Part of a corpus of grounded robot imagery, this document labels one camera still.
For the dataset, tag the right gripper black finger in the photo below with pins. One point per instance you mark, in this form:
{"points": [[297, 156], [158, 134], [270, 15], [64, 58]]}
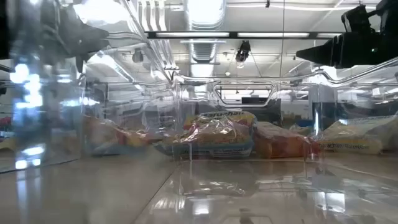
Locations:
{"points": [[320, 51]]}

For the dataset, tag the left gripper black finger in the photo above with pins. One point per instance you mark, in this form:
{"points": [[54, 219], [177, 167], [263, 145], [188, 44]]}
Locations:
{"points": [[93, 37]]}

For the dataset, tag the blue-edged Maruchan ramen packet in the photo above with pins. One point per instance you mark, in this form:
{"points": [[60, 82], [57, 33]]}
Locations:
{"points": [[102, 137], [300, 130], [211, 137]]}

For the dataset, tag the yellow Maruchan ramen packet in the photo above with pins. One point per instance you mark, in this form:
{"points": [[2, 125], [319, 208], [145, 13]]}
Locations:
{"points": [[357, 137]]}

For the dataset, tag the red Maruchan ramen packet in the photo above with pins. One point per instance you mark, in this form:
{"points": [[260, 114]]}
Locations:
{"points": [[280, 143]]}

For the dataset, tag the black ceiling dome fixture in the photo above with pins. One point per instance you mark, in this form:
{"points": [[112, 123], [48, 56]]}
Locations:
{"points": [[137, 56]]}

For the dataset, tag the black monitor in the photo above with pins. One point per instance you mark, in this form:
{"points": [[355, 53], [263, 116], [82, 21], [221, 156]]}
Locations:
{"points": [[254, 100]]}

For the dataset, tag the clear plastic bin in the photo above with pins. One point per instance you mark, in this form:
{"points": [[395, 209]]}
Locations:
{"points": [[248, 193], [46, 130]]}

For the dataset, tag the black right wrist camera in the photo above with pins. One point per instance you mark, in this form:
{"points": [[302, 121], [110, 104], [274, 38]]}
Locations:
{"points": [[357, 20]]}

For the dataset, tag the black ceiling-hung camera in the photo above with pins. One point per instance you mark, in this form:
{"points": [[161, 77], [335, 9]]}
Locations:
{"points": [[243, 51]]}

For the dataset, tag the silver ventilation duct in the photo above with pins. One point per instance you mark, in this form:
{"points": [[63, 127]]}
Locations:
{"points": [[203, 53]]}

